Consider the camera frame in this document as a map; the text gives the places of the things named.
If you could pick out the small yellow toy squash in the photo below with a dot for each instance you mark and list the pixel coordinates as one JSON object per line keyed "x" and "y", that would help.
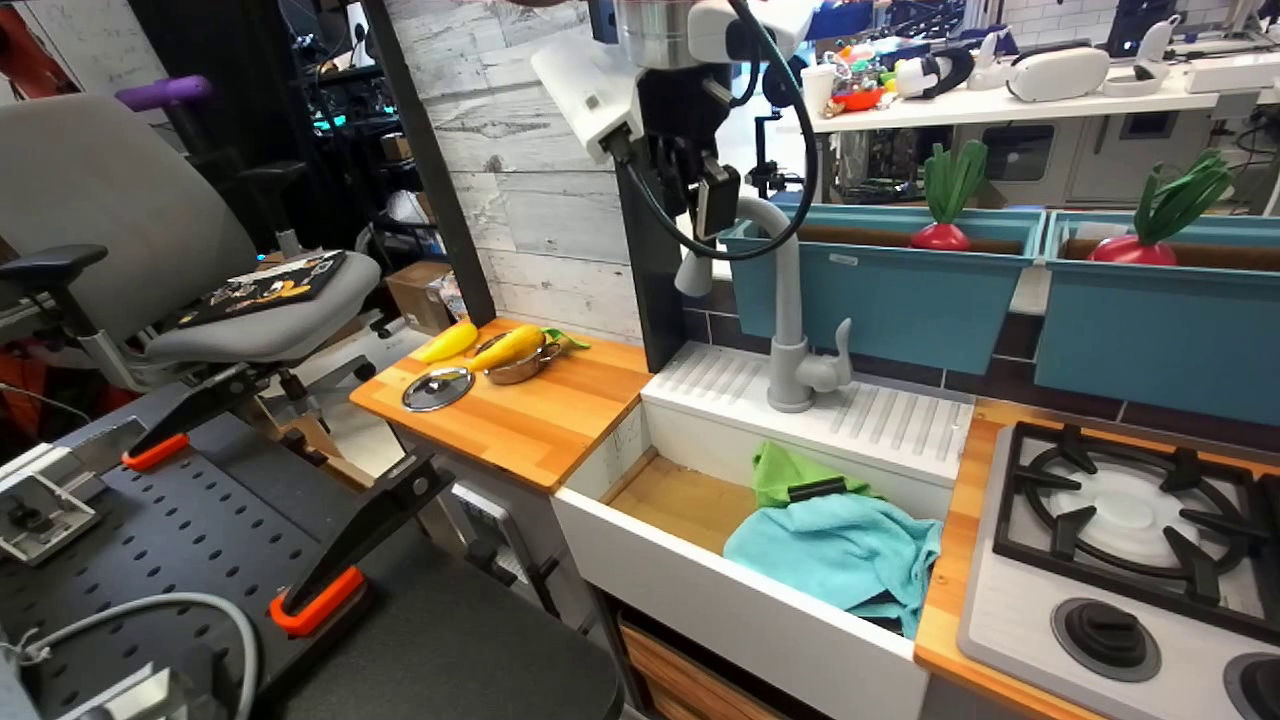
{"x": 449, "y": 341}

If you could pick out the grey electronics box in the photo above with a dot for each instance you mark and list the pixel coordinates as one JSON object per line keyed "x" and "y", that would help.
{"x": 40, "y": 512}

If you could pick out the grey toy faucet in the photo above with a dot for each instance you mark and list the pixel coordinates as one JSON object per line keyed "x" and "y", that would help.
{"x": 784, "y": 325}

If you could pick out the round metal lid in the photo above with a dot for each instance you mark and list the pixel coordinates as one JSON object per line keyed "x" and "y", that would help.
{"x": 437, "y": 389}

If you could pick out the grey office chair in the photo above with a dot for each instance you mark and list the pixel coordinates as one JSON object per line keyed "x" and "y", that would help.
{"x": 106, "y": 201}

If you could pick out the black stove grate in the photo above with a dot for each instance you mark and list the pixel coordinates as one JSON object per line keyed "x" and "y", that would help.
{"x": 1064, "y": 525}

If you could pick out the wooden counter under stove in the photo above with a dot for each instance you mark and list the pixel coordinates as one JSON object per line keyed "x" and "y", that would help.
{"x": 953, "y": 575}

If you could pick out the wooden drawer front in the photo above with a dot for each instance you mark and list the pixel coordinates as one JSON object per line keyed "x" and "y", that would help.
{"x": 680, "y": 682}

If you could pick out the black stove knob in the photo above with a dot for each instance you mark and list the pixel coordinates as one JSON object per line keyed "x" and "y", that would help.
{"x": 1106, "y": 638}
{"x": 1258, "y": 684}

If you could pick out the black vertical post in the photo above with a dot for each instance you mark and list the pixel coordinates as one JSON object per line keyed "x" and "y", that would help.
{"x": 650, "y": 300}

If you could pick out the white background table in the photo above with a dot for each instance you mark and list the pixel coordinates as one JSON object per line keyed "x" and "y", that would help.
{"x": 984, "y": 108}

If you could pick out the brown toy spoon with greens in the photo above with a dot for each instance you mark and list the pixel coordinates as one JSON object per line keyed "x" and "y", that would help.
{"x": 522, "y": 365}

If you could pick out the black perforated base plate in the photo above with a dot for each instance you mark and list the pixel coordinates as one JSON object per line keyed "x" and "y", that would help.
{"x": 425, "y": 653}

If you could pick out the white toy stove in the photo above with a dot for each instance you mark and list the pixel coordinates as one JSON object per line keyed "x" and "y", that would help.
{"x": 1024, "y": 626}

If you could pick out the red toy radish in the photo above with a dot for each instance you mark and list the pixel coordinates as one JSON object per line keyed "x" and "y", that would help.
{"x": 947, "y": 215}
{"x": 1163, "y": 222}

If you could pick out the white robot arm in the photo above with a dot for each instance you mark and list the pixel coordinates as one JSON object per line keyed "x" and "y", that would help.
{"x": 587, "y": 86}

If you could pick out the cardboard box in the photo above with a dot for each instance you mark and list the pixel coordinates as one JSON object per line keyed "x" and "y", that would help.
{"x": 425, "y": 294}

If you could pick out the teal planter box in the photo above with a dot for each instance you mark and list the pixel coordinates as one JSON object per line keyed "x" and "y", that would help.
{"x": 881, "y": 300}
{"x": 1163, "y": 333}

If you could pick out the white toy sink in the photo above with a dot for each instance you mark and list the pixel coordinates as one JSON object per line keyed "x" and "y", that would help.
{"x": 694, "y": 586}

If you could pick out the purple roll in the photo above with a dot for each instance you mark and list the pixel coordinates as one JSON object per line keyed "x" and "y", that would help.
{"x": 160, "y": 92}

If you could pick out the long yellow toy corn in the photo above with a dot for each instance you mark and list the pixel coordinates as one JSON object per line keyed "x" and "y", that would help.
{"x": 511, "y": 347}

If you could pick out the black slanted beam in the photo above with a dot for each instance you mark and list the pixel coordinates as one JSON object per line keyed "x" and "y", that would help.
{"x": 425, "y": 161}

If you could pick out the white oblong device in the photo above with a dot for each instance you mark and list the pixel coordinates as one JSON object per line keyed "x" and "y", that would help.
{"x": 1057, "y": 75}

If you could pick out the teal cloth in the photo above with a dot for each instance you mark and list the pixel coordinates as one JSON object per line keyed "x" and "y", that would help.
{"x": 843, "y": 554}

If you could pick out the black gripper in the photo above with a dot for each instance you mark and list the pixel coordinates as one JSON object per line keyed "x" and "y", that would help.
{"x": 680, "y": 105}

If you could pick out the black tray of parts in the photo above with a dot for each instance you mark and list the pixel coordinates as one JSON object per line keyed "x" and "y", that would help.
{"x": 263, "y": 291}

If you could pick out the green cloth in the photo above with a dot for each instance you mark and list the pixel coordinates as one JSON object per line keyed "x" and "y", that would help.
{"x": 780, "y": 468}

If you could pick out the wooden counter board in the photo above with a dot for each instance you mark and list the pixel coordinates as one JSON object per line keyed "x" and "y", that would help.
{"x": 534, "y": 422}

